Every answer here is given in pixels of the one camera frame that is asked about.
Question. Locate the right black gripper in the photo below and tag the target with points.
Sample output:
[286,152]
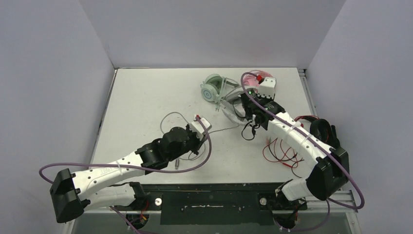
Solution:
[246,105]

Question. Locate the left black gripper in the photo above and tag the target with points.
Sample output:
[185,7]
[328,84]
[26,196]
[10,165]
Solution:
[197,142]

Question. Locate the white gaming headset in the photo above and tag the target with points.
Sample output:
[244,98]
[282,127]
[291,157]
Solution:
[227,107]

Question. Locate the pink cat-ear headphones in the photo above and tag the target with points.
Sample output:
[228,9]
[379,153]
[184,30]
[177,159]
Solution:
[251,80]

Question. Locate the mint green headphones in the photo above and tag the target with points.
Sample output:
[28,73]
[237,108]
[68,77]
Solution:
[213,88]

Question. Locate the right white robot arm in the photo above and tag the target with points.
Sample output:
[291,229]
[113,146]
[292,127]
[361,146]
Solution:
[329,164]

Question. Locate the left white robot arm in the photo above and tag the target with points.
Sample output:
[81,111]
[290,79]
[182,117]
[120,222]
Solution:
[73,193]

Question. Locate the red and black headphones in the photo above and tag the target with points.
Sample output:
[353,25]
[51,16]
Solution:
[320,128]

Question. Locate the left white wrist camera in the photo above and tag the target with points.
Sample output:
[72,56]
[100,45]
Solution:
[200,125]

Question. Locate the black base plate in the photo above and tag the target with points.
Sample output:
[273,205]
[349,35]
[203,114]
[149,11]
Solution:
[206,204]

